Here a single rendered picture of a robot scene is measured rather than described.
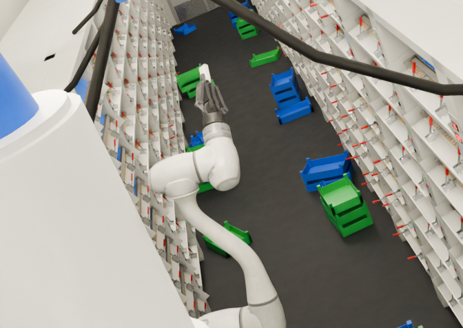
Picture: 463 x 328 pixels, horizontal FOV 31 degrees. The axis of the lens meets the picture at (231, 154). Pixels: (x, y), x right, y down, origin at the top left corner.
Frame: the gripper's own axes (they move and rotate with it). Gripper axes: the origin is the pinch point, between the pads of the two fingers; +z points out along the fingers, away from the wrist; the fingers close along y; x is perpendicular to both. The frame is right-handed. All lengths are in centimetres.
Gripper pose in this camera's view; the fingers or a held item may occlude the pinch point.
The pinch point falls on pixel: (204, 74)
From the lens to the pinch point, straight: 274.5
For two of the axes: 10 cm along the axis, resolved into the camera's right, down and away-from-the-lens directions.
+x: -6.5, 4.5, 6.2
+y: -7.4, -1.8, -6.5
